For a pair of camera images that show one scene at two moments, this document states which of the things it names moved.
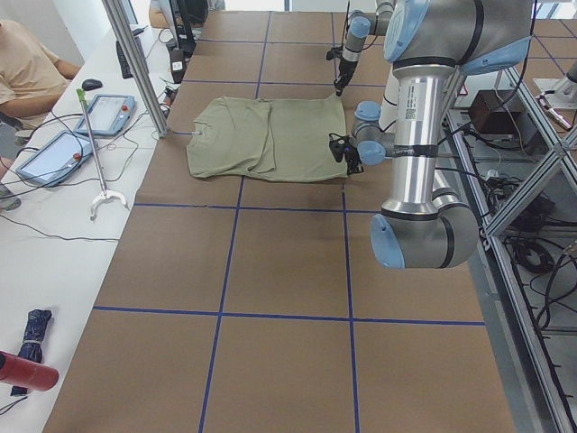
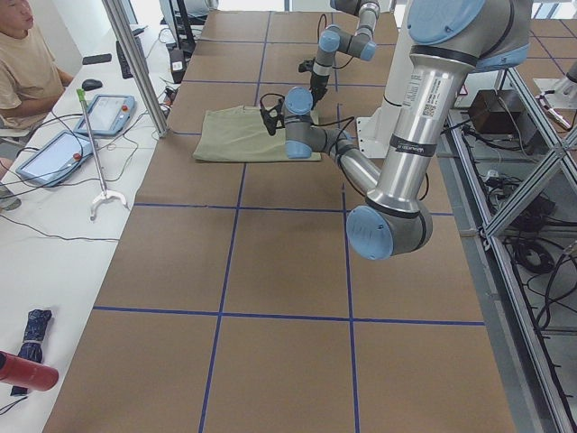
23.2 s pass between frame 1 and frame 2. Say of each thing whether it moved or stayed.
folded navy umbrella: stayed
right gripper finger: moved
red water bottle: stayed
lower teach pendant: stayed
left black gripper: moved
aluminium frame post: stayed
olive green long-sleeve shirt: moved
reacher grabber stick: stayed
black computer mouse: stayed
